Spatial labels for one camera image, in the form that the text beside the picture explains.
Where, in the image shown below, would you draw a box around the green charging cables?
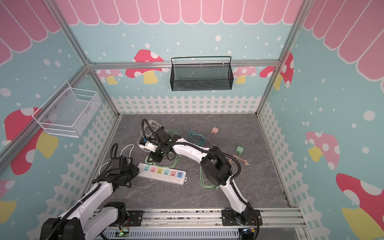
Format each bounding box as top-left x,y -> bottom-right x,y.
145,128 -> 250,190

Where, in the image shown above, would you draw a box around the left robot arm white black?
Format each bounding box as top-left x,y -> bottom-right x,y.
40,143 -> 139,240

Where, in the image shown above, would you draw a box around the grey slotted cable duct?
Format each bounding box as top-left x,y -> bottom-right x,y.
103,228 -> 239,240

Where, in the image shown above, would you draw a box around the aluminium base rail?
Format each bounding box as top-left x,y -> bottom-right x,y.
56,206 -> 307,230

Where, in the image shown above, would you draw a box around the white coiled power cord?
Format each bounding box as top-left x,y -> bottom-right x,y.
97,119 -> 163,175

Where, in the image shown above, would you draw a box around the green plug adapter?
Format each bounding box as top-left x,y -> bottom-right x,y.
233,145 -> 249,166

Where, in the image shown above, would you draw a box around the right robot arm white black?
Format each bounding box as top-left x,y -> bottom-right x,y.
139,118 -> 262,240

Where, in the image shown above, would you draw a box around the large white colourful power strip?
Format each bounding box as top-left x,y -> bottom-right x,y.
138,163 -> 187,186

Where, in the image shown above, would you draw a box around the white wire mesh basket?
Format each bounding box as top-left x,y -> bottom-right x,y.
32,82 -> 102,138

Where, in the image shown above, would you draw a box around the pink plug adapter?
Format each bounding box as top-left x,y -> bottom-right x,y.
207,127 -> 220,145

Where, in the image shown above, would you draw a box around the black wire mesh basket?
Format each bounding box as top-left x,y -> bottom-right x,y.
170,56 -> 234,92

